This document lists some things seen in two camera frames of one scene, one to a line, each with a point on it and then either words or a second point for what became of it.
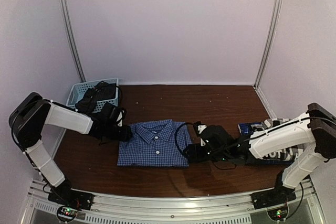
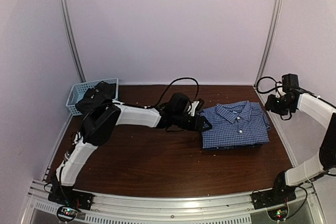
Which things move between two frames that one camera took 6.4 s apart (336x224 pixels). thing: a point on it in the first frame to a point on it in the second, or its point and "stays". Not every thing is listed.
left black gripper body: x=111 y=134 to x=188 y=125
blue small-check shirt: x=154 y=144 to x=234 y=124
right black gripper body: x=199 y=157 to x=279 y=106
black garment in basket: x=102 y=91 stays
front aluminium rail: x=304 y=209 stays
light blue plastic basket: x=77 y=90 stays
